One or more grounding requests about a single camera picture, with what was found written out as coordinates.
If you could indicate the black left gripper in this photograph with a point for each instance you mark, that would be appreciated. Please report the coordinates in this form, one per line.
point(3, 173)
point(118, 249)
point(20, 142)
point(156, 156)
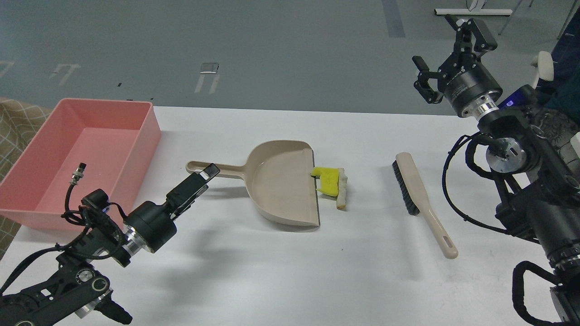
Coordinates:
point(153, 223)

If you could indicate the white bread slice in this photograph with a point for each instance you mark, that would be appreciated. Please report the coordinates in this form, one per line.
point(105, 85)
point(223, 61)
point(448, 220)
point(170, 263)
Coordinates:
point(341, 199)

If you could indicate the person in dark clothes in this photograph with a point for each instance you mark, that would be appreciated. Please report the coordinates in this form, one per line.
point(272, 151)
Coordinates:
point(560, 98)

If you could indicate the beige hand brush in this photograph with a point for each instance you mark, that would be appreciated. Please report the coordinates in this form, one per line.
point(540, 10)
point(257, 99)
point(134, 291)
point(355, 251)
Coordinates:
point(417, 201)

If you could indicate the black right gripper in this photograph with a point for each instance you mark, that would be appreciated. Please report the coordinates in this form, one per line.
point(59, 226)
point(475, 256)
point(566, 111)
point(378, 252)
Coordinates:
point(469, 87)

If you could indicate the white office chair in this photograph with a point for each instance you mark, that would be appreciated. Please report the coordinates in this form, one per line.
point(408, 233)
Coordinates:
point(544, 68)

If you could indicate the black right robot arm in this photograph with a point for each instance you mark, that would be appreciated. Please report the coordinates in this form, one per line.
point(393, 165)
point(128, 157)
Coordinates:
point(539, 193)

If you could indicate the beige plastic dustpan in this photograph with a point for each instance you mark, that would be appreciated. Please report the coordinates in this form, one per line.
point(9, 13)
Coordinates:
point(277, 177)

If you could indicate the beige checked cloth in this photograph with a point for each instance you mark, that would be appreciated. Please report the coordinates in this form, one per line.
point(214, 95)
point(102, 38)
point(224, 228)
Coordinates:
point(19, 123)

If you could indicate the white table base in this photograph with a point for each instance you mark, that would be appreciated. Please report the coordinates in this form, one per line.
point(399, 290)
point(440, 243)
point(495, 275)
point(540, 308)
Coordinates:
point(474, 8)

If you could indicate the yellow sponge piece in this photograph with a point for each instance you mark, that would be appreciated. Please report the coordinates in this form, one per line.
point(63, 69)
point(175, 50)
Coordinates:
point(328, 180)

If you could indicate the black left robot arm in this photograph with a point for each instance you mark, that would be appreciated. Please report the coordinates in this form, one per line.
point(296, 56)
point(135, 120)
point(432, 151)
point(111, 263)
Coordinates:
point(77, 287)

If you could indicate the pink plastic bin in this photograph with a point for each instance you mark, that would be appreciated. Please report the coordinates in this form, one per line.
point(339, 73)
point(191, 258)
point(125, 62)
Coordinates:
point(115, 139)

